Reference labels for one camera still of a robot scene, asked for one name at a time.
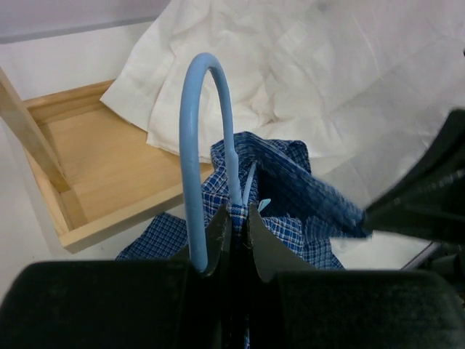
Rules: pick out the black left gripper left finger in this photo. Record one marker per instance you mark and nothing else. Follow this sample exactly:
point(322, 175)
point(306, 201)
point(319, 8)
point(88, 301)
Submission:
point(122, 303)

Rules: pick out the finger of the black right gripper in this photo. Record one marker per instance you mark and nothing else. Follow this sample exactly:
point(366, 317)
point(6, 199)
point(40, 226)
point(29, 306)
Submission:
point(428, 202)

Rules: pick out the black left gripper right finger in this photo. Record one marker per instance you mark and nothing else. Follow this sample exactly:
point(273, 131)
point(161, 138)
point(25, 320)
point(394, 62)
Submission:
point(345, 309)

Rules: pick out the blue wire hanger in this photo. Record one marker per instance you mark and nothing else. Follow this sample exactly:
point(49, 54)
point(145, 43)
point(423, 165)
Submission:
point(188, 153)

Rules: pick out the blue checked shirt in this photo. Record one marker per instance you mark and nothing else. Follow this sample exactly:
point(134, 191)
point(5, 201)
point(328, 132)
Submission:
point(303, 212)

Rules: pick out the white shirt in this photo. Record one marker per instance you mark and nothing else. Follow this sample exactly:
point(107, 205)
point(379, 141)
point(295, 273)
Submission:
point(365, 84)

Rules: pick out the wooden clothes rack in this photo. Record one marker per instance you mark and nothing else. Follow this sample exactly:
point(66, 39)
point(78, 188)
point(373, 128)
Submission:
point(96, 174)

